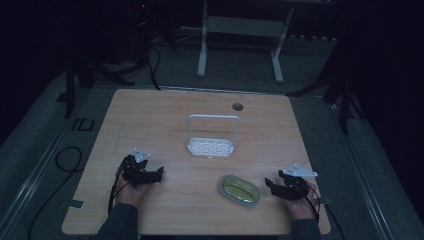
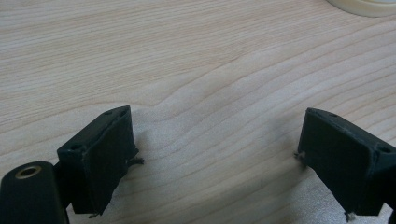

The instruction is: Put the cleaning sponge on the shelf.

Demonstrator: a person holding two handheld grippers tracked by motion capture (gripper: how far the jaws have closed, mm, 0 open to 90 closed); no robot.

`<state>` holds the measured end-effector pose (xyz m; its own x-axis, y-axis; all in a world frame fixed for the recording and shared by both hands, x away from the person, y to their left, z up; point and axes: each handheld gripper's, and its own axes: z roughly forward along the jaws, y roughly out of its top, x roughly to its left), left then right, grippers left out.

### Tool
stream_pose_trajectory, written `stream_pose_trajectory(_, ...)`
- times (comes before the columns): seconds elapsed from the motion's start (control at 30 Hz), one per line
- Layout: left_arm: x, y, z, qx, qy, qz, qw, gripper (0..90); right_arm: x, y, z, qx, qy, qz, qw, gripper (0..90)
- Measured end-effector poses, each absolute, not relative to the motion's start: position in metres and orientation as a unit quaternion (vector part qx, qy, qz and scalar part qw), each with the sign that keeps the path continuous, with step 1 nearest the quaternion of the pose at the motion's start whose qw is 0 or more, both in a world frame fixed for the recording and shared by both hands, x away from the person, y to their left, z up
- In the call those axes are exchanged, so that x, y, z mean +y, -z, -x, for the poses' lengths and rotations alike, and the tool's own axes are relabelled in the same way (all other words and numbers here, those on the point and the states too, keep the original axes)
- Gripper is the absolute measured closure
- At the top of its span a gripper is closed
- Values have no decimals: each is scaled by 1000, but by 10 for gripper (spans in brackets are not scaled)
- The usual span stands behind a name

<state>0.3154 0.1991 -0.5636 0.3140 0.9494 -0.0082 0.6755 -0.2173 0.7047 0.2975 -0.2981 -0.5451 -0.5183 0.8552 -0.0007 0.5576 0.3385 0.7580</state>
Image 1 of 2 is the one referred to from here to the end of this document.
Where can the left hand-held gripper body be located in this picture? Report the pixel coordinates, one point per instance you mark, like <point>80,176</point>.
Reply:
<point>133,168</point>

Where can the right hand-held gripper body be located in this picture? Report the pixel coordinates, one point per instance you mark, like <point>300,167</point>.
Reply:
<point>295,183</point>

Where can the person's right hand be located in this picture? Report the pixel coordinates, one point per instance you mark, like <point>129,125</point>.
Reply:
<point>301,206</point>

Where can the person's left hand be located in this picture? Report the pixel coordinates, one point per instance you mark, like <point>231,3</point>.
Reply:
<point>133,195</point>

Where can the oval grey dish yellow inside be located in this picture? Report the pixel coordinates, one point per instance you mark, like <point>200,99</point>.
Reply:
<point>240,190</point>

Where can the black tripod stand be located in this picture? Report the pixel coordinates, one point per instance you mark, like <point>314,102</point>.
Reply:
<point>340,96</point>
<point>83,73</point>

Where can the white metal desk frame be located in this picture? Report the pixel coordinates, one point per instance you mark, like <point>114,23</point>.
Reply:
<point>245,26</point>

